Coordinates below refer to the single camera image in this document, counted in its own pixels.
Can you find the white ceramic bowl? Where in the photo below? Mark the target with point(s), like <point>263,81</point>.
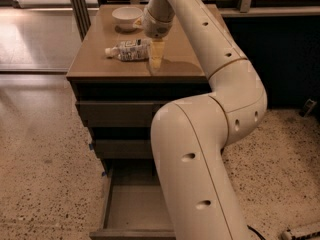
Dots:
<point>125,17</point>

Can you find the middle grey drawer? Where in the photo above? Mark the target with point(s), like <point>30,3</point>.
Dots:
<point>122,149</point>

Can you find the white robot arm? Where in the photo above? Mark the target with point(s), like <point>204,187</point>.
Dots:
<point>188,135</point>

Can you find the grey drawer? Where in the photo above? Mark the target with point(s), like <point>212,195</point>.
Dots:
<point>117,114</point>
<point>122,149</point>

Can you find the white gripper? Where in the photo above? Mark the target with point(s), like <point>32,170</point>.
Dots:
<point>155,27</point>

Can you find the clear plastic water bottle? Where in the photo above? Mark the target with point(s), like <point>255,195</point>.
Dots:
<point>130,50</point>

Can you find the small black wall device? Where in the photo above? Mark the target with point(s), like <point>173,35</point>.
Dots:
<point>308,107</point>

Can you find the brown drawer cabinet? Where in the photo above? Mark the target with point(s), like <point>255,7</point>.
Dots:
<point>94,77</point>

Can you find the open bottom drawer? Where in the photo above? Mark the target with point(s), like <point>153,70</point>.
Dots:
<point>134,207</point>

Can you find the top grey drawer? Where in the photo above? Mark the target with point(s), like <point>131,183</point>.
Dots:
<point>117,114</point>

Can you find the white power strip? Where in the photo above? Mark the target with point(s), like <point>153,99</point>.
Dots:
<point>306,232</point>

